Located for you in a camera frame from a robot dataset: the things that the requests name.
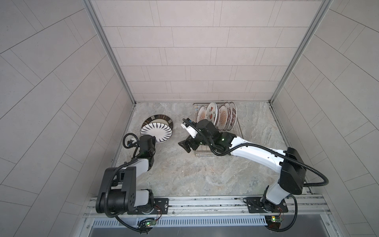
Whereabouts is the white black radial stripe plate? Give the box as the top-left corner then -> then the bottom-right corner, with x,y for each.
140,122 -> 172,143

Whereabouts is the dark striped rim plate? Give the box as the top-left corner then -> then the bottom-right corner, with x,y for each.
141,114 -> 173,129

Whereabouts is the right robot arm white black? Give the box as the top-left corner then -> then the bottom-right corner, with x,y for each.
179,118 -> 329,212

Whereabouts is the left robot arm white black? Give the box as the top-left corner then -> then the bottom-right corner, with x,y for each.
95,133 -> 156,218

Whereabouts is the white red patterned plate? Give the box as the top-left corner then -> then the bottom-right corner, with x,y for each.
196,106 -> 206,122

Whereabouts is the white plate fruit pattern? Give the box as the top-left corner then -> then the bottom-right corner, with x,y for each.
206,102 -> 219,126

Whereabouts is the brown patterned plate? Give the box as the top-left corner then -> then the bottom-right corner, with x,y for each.
217,105 -> 228,130

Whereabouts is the white red rim plate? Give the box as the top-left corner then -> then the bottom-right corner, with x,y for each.
224,102 -> 232,131

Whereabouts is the rightmost white patterned plate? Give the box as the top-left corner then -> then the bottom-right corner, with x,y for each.
228,102 -> 237,131

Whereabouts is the left circuit board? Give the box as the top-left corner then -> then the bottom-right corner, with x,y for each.
138,218 -> 156,232

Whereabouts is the circuit board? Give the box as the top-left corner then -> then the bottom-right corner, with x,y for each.
265,215 -> 283,230
138,218 -> 156,232

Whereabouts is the right circuit board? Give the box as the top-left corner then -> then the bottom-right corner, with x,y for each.
265,215 -> 283,230

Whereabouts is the left aluminium corner profile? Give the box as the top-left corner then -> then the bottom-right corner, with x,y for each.
81,0 -> 136,105

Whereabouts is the aluminium corner profile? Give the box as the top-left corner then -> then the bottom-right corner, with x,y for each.
269,0 -> 334,104
81,0 -> 136,105

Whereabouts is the right aluminium corner profile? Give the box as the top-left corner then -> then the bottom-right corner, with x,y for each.
269,0 -> 334,104

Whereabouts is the metal wire dish rack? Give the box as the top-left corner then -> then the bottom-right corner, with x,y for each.
193,102 -> 243,147

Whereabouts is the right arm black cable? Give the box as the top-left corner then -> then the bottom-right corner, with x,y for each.
182,118 -> 330,233

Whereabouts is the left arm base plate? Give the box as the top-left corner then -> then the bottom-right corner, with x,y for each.
127,198 -> 169,215

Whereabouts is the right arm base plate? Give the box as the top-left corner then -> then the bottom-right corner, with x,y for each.
243,197 -> 288,214

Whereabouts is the aluminium mounting rail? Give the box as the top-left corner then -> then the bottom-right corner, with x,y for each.
84,194 -> 332,219

